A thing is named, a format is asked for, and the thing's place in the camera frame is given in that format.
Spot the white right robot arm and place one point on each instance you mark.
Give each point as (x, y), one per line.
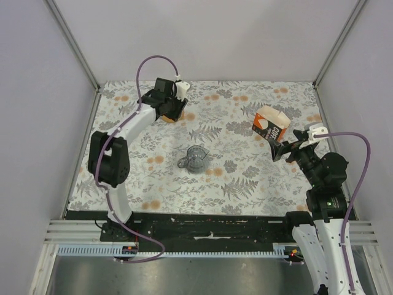
(322, 232)

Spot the aluminium frame rail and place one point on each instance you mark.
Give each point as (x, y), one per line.
(73, 232)

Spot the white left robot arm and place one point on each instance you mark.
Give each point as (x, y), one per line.
(108, 159)

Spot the floral patterned table mat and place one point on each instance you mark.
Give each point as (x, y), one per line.
(241, 178)

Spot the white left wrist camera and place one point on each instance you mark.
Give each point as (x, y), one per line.
(182, 88)

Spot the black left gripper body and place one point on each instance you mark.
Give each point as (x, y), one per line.
(175, 106)

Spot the clear glass measuring cup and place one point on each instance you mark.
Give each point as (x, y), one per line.
(195, 160)

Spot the orange black coffee filter box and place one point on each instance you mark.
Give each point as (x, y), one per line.
(270, 123)

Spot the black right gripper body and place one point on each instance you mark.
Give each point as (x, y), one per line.
(304, 156)

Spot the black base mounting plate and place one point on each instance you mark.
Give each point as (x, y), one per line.
(186, 233)

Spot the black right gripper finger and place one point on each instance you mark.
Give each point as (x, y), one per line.
(301, 134)
(278, 149)

